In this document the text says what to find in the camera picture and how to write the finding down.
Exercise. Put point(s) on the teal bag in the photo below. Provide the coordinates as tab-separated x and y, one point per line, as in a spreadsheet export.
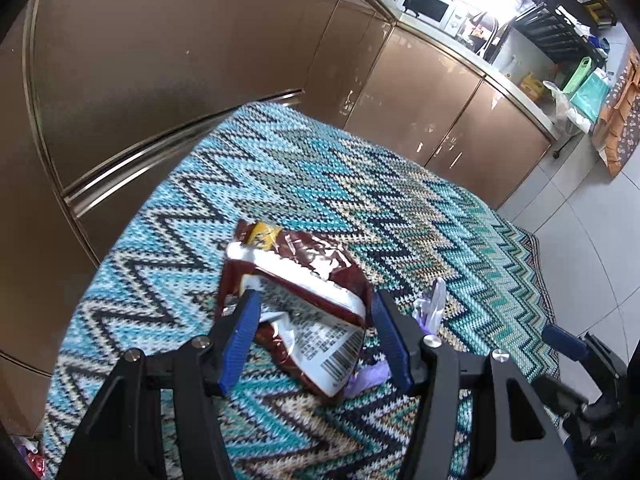
590	95

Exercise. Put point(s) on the yellow box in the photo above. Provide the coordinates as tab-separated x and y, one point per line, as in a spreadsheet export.
531	85

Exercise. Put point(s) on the white kitchen countertop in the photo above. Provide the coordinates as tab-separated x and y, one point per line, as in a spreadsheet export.
520	95

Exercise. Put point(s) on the zigzag knitted tablecloth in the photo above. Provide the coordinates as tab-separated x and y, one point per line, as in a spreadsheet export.
300	170

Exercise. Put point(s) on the floral cloth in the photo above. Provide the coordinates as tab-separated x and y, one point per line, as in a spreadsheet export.
622	125

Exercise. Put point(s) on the pink red plastic packaging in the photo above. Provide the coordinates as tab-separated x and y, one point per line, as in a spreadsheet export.
32	462

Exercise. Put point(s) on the brown cabinet with metal strip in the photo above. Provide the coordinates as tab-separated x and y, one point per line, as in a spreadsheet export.
150	60

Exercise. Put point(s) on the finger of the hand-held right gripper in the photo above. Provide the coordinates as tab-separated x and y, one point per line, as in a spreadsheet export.
555	392
562	340

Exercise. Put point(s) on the white microwave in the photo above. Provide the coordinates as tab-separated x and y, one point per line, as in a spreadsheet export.
425	7

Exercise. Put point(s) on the brown snack packet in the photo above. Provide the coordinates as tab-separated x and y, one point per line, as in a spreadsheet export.
310	260

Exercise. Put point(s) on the brown kitchen base cabinet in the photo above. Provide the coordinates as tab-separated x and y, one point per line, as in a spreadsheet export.
450	110

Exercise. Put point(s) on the black dish rack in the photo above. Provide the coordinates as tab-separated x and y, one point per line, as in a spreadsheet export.
550	30

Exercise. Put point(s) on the green bag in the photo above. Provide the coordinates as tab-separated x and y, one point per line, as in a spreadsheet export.
580	72

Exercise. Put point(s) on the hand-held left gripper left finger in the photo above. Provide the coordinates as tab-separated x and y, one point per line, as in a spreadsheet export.
240	345

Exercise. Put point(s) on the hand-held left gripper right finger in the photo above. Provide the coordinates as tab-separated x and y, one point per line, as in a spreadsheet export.
392	345

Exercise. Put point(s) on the white plastic bag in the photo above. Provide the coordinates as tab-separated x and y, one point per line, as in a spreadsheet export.
560	105

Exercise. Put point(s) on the purple plastic glove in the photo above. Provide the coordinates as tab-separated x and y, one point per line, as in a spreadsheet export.
432	310

